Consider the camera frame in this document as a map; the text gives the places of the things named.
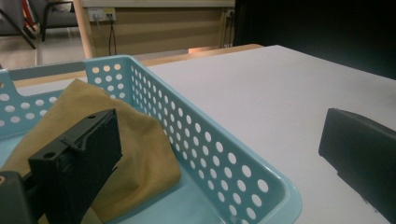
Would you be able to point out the black metal frame chair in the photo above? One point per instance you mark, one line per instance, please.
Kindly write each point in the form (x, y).
(57, 15)

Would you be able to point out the light blue perforated plastic basket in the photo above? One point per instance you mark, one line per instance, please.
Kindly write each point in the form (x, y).
(199, 149)

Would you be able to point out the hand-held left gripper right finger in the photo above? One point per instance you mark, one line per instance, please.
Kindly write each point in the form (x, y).
(361, 155)

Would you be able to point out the mustard yellow cloth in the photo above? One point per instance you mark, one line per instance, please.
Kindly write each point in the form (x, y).
(146, 149)

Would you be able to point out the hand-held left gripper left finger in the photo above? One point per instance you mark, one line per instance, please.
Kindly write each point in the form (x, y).
(84, 161)

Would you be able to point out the black folding stand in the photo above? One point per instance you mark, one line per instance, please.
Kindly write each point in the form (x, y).
(15, 25)

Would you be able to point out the light wooden table leg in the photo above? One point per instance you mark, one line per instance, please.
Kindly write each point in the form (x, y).
(83, 29)

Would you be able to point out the white wall power strip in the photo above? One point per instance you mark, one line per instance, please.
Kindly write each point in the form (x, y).
(101, 14)

